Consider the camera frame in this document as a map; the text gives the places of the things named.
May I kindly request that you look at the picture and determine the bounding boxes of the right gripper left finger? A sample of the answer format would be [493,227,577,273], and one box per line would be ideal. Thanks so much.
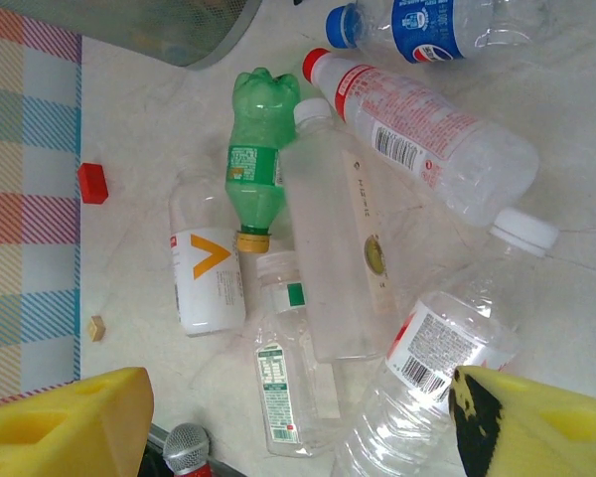
[0,366,155,477]

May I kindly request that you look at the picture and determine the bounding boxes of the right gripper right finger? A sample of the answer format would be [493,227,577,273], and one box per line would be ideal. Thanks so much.
[448,365,596,477]

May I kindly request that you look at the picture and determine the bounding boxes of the clear water bottle white cap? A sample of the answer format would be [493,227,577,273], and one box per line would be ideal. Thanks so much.
[335,208,561,477]

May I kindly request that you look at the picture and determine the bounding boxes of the white bottle orange V label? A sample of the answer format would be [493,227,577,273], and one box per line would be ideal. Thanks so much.
[167,153,247,338]

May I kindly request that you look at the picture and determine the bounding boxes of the small clear bottle green label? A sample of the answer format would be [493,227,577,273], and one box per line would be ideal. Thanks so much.
[253,251,342,458]

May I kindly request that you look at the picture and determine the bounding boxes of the tall frosted square bottle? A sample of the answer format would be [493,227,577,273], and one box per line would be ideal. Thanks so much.
[280,97,403,364]

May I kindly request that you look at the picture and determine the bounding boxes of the frosted bottle red cap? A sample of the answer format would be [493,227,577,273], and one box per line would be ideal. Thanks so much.
[301,48,540,229]

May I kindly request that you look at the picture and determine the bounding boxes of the green plastic bottle yellow cap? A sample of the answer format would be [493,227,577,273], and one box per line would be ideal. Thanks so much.
[224,68,299,254]

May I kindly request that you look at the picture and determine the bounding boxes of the clear bottle blue cap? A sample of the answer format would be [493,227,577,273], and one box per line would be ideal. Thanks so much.
[326,0,545,66]

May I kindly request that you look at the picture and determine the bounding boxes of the translucent green trash bin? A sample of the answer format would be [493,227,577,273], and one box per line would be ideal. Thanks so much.
[0,0,264,69]

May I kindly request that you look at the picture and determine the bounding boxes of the small wooden cube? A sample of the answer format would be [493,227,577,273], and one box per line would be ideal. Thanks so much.
[87,315,108,343]

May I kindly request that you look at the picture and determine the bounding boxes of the red glitter microphone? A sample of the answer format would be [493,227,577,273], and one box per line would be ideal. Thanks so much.
[162,422,215,477]

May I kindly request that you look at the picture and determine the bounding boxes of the small red block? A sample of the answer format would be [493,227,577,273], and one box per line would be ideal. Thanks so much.
[76,162,109,204]

